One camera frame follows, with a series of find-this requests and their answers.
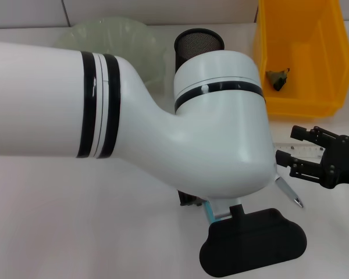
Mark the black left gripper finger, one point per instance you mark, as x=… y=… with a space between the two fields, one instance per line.
x=189 y=200

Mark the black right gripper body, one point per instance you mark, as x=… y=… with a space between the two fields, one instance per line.
x=346 y=162

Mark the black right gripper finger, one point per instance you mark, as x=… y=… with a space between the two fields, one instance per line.
x=298 y=132
x=283 y=158

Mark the transparent plastic ruler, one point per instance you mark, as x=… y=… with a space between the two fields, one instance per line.
x=305 y=151

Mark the blue scissors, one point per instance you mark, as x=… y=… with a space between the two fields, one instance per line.
x=208 y=213

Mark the green plastic wrapper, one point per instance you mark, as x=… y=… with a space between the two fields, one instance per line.
x=277 y=78

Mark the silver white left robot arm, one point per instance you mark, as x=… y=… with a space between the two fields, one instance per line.
x=46 y=101

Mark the white grey ballpoint pen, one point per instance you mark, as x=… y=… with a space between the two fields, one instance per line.
x=291 y=193

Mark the black mesh pen holder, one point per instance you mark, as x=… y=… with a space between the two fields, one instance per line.
x=197 y=43

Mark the translucent green fruit plate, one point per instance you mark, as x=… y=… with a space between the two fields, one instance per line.
x=119 y=35

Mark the yellow plastic bin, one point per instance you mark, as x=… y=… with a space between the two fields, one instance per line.
x=322 y=96

